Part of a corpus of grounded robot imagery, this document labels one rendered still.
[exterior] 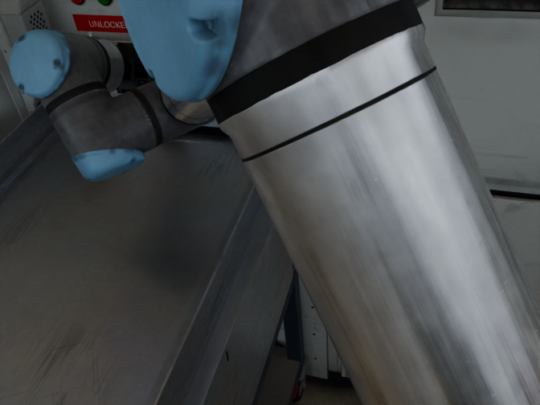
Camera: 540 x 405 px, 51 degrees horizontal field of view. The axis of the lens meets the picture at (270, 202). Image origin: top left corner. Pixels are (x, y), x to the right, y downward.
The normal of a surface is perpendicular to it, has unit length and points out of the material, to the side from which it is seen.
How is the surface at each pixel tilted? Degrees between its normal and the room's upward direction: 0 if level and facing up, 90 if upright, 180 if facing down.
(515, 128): 91
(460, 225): 52
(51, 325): 0
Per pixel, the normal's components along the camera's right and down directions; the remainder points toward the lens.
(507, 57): -0.27, 0.65
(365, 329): -0.57, 0.39
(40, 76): -0.31, 0.11
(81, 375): -0.08, -0.75
